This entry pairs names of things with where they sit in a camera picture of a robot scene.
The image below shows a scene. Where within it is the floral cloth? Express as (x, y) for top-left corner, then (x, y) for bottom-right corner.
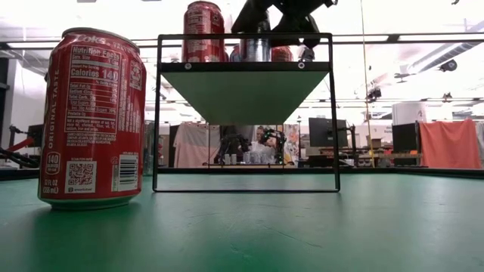
(283, 123), (301, 167)

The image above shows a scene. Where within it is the white cabinet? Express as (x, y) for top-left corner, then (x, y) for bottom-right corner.
(392, 101), (428, 125)

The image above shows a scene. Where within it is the long background workbench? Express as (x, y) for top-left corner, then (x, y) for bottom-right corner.
(298, 150), (428, 169)

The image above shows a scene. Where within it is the green table mat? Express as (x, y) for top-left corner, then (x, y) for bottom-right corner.
(0, 172), (484, 272)

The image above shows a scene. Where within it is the red soda can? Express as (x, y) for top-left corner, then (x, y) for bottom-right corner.
(182, 0), (227, 63)

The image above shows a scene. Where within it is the red-orange soda can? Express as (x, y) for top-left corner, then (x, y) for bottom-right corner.
(271, 45), (294, 63)

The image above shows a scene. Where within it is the black ceiling camera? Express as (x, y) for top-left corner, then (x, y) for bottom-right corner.
(365, 87), (382, 104)
(438, 59), (458, 73)
(298, 46), (316, 62)

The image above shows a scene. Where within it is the white cloth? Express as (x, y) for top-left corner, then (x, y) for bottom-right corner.
(172, 121), (221, 169)

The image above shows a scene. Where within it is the black monitor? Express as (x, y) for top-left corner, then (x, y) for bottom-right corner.
(26, 123), (45, 148)
(392, 122), (419, 153)
(308, 117), (349, 148)

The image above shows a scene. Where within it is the orange cloth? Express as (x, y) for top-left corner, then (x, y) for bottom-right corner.
(418, 119), (482, 170)

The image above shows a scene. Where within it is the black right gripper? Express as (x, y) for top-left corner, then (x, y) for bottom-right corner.
(231, 0), (337, 49)

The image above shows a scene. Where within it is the person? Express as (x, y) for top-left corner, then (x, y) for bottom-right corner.
(251, 126), (279, 164)

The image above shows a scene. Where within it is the red Coca-Cola can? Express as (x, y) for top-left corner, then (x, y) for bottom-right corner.
(37, 26), (147, 211)

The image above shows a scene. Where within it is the black ceiling light rail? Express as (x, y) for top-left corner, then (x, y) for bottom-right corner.
(0, 32), (484, 49)

